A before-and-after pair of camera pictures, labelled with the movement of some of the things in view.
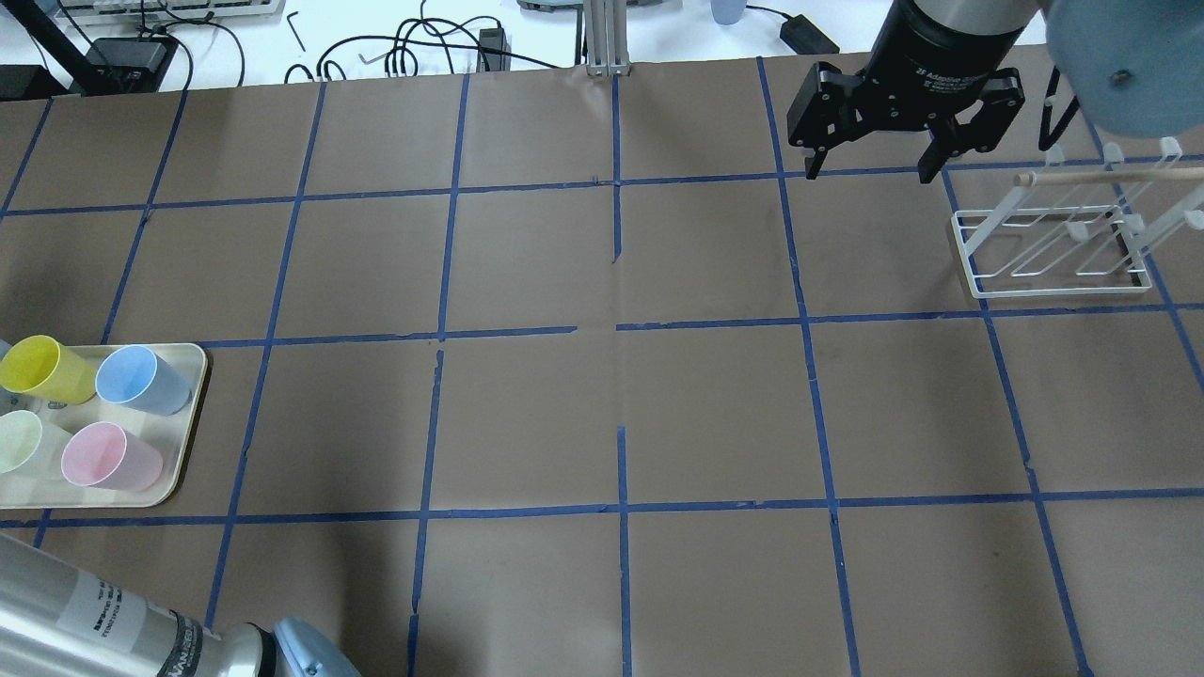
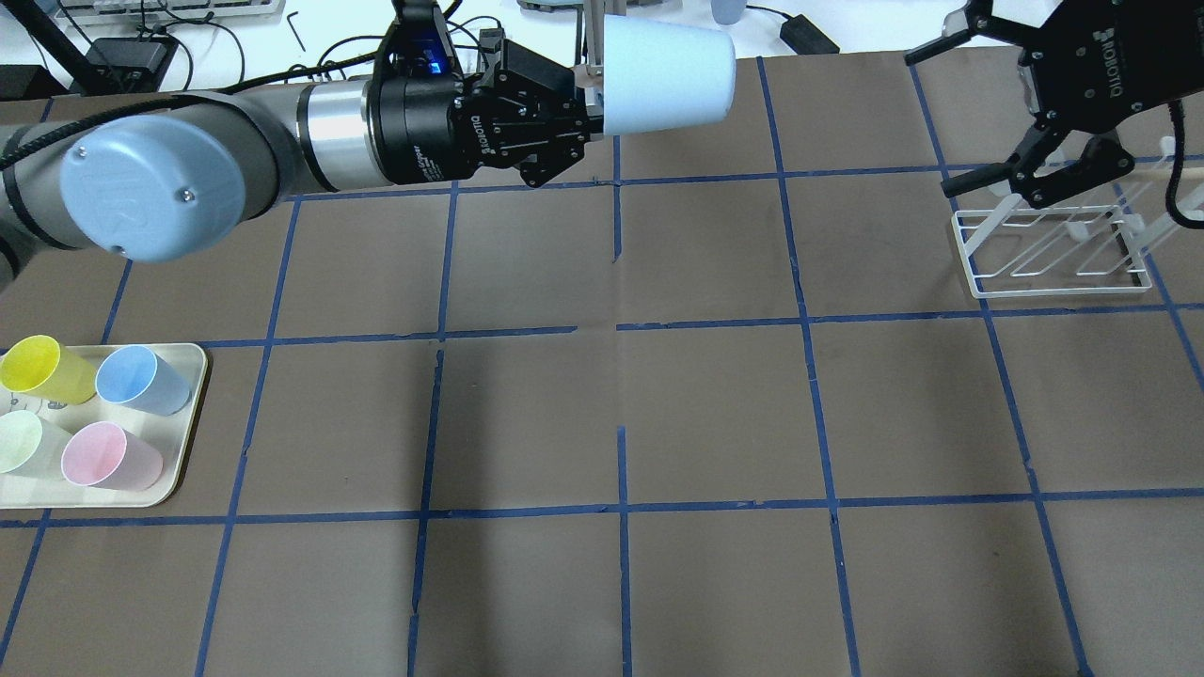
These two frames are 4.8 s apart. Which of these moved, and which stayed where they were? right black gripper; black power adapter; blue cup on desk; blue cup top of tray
Moved: right black gripper
Stayed: blue cup on desk; blue cup top of tray; black power adapter
